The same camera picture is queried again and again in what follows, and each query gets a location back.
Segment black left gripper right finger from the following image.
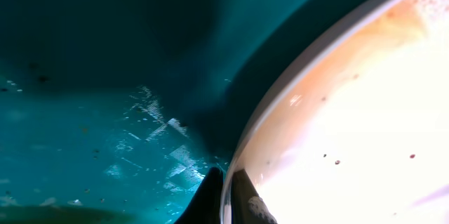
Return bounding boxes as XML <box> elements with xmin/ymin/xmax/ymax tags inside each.
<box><xmin>231</xmin><ymin>169</ymin><xmax>277</xmax><ymax>224</ymax></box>

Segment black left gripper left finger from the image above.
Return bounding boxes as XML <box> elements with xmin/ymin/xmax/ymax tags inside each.
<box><xmin>175</xmin><ymin>167</ymin><xmax>223</xmax><ymax>224</ymax></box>

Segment white plate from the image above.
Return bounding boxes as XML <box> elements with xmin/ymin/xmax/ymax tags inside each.
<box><xmin>220</xmin><ymin>0</ymin><xmax>448</xmax><ymax>224</ymax></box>

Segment teal plastic tray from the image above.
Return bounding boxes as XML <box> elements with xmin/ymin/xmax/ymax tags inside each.
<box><xmin>1</xmin><ymin>0</ymin><xmax>366</xmax><ymax>223</ymax></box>

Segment yellow plate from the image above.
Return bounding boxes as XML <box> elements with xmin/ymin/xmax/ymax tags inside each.
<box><xmin>1</xmin><ymin>206</ymin><xmax>137</xmax><ymax>224</ymax></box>

